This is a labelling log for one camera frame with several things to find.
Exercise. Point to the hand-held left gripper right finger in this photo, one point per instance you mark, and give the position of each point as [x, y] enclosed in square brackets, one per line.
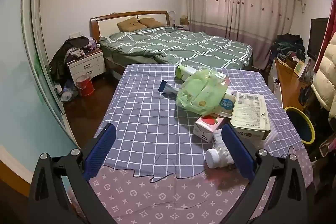
[237, 153]

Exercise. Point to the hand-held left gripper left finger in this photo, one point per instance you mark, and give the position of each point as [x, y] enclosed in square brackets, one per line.
[101, 150]

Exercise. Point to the white pill bottle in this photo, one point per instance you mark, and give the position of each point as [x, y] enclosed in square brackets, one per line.
[215, 158]

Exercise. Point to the pink strawberry milk carton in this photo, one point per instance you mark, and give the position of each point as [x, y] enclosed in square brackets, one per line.
[207, 127]

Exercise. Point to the beige cardboard box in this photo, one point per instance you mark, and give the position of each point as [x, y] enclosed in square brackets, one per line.
[249, 113]

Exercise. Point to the yellow-rimmed trash bin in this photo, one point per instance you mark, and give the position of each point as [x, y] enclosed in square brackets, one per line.
[302, 127]

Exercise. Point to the green plastic bag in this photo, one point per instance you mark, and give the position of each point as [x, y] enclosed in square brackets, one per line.
[199, 92]

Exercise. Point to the silver tube with blue cap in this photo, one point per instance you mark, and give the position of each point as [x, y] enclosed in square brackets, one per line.
[168, 88]

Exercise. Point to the green and white bottle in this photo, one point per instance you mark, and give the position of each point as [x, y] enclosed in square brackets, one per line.
[183, 71]

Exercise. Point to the red bucket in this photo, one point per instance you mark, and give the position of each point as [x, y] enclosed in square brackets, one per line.
[85, 87]

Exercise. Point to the plastic bags on floor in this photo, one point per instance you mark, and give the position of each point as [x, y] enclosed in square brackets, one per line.
[67, 94]

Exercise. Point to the mauve patterned cloth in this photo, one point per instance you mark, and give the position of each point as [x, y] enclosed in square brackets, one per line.
[162, 200]

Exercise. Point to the white nightstand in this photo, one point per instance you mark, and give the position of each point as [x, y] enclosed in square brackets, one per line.
[86, 65]

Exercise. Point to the wooden desk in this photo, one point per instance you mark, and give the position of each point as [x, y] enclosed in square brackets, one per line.
[288, 82]

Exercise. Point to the black bag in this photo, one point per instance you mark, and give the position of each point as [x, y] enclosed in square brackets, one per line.
[305, 95]

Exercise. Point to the black jacket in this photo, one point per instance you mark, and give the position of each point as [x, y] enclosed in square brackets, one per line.
[59, 61]

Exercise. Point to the pile of clothes on nightstand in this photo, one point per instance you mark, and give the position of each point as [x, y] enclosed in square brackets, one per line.
[86, 49]

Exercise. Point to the cream down jacket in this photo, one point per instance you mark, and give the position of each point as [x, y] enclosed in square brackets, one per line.
[325, 74]

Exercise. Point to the dark pile of clothes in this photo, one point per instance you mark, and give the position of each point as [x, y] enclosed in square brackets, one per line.
[286, 45]

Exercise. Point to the green checked quilt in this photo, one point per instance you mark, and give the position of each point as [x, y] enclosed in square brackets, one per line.
[170, 45]

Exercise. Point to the sliding wardrobe door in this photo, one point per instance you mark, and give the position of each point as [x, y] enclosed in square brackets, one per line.
[15, 56]

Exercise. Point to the brown pillow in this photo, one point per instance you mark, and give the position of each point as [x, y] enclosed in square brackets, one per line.
[131, 24]
[151, 22]

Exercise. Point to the wooden bed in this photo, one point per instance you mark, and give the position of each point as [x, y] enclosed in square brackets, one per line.
[118, 19]

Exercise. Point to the black television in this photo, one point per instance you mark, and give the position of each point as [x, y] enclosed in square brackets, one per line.
[317, 37]

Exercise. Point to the yellow tissue box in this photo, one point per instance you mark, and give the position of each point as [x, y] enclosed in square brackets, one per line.
[184, 21]

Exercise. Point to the pink curtain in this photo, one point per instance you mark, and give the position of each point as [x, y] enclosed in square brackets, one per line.
[236, 3]

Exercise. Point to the bedside lamp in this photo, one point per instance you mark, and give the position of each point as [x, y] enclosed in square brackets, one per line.
[172, 16]

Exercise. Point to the red down jacket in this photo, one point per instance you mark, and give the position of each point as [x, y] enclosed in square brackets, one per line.
[332, 16]

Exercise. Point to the white wall socket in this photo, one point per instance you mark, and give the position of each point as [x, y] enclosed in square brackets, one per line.
[73, 35]

